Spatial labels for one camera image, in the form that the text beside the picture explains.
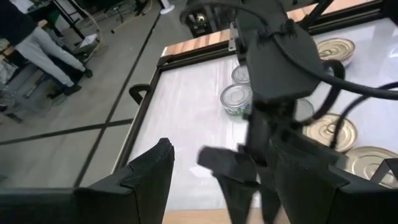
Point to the white paper sheet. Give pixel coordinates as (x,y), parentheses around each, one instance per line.
(88,40)

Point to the white stand base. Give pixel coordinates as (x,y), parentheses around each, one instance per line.
(167,7)

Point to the silver metal mounting plate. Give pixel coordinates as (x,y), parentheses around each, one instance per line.
(232,37)

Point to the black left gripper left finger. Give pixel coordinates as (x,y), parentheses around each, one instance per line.
(140,193)

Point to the person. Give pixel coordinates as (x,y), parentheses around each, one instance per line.
(46,53)

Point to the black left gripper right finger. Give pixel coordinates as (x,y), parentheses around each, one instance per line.
(320,199)

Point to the black device with lens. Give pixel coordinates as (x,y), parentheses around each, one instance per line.
(202,21)

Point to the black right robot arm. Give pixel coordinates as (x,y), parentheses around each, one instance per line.
(261,9)

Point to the silver lidded green tuna can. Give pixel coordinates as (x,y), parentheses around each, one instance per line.
(306,109)
(236,99)
(241,74)

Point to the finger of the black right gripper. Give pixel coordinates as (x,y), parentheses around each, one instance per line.
(270,208)
(236,177)

